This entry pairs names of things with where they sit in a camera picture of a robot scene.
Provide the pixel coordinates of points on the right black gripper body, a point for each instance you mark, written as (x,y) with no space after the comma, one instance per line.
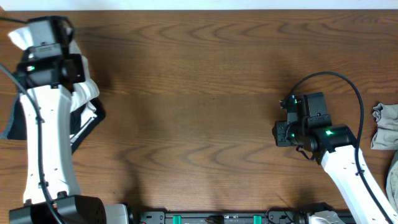
(288,135)

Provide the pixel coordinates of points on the white Puma t-shirt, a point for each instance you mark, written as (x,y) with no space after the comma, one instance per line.
(85,91)

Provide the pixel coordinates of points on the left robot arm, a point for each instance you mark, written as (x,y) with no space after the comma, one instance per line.
(52,194)

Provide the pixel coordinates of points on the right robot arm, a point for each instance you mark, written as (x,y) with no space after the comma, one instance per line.
(332,147)

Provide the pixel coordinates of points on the folded black white shirt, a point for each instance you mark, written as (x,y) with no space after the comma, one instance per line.
(83,120)

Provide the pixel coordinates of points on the grey-beige shirt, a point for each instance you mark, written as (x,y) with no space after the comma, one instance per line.
(385,138)

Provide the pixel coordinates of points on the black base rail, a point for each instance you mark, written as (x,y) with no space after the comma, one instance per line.
(268,217)

